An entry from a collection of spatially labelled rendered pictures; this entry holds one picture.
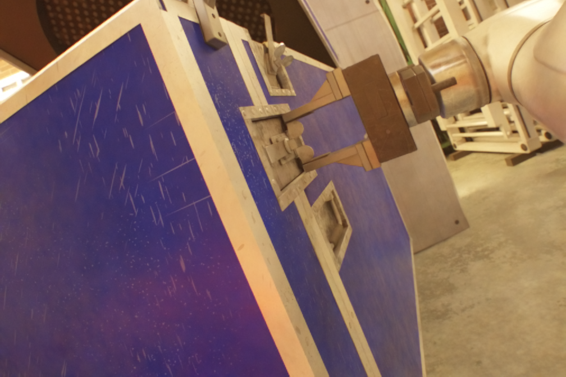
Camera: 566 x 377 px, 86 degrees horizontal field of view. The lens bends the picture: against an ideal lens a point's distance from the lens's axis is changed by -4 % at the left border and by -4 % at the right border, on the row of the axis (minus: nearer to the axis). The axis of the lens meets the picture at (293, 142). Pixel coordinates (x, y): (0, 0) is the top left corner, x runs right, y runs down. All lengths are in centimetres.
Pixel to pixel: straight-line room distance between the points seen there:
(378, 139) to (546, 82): 19
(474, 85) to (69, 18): 131
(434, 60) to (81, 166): 41
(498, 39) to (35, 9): 132
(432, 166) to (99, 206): 157
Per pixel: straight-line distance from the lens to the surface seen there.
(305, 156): 46
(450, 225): 186
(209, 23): 37
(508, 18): 42
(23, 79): 328
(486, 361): 118
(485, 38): 42
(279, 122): 51
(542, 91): 32
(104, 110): 38
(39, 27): 145
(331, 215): 58
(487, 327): 128
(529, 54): 35
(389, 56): 173
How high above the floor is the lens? 78
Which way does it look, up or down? 1 degrees down
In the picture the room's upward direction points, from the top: 23 degrees counter-clockwise
